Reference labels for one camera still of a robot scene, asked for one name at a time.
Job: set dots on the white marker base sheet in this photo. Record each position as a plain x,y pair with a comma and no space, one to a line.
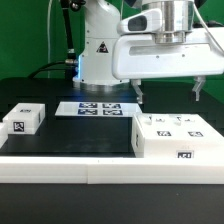
97,109

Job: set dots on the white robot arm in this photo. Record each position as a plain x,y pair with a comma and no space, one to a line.
101,20

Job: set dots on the white cabinet top block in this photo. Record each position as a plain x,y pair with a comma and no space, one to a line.
25,118

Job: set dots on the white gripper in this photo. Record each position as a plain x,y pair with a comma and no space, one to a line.
154,45

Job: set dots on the white cabinet door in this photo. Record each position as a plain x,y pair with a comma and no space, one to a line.
153,126
192,127

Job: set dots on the white left fence rail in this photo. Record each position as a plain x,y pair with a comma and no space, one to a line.
3,134

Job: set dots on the white cabinet body box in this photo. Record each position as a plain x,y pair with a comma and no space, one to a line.
168,147

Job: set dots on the white front fence rail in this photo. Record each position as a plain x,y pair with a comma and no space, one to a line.
109,170

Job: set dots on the white fence rail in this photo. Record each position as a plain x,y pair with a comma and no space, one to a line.
3,134
109,170

